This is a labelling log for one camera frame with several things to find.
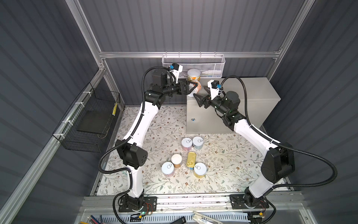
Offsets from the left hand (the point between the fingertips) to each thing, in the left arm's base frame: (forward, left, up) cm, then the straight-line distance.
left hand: (192, 83), depth 72 cm
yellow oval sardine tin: (-25, +1, -38) cm, 46 cm away
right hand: (-1, -5, -4) cm, 6 cm away
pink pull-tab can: (-14, +3, -38) cm, 40 cm away
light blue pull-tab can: (-14, -4, -37) cm, 40 cm away
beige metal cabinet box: (+20, -60, -31) cm, 71 cm away
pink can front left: (-30, +15, -38) cm, 51 cm away
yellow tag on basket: (0, +46, -17) cm, 49 cm away
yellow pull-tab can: (-32, -3, -38) cm, 50 cm away
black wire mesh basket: (-15, +54, -13) cm, 58 cm away
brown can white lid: (-25, +10, -36) cm, 45 cm away
